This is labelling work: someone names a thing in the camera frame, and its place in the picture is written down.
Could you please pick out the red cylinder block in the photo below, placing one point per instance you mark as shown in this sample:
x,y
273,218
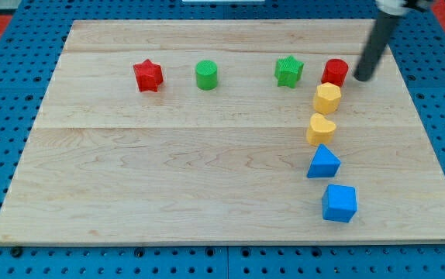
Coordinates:
x,y
335,72

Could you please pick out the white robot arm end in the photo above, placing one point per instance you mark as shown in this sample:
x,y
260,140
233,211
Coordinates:
x,y
401,7

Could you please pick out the yellow hexagon block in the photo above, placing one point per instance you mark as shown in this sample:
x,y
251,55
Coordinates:
x,y
327,98

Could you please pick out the wooden board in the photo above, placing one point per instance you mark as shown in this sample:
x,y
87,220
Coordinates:
x,y
108,165

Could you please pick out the green cylinder block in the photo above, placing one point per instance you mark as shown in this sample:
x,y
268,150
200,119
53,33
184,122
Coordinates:
x,y
206,73

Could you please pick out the green star block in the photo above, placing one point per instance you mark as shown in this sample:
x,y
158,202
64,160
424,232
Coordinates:
x,y
288,71

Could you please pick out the red star block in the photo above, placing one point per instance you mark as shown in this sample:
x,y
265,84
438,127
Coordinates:
x,y
148,76

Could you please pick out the yellow heart block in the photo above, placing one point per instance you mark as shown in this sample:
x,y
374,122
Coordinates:
x,y
320,130

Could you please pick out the blue triangle block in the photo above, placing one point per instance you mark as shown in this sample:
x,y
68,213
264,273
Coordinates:
x,y
324,163

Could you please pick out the blue cube block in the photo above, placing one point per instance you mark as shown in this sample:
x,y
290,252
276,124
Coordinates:
x,y
339,203

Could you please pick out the black pusher rod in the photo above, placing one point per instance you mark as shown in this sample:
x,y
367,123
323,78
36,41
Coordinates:
x,y
378,39

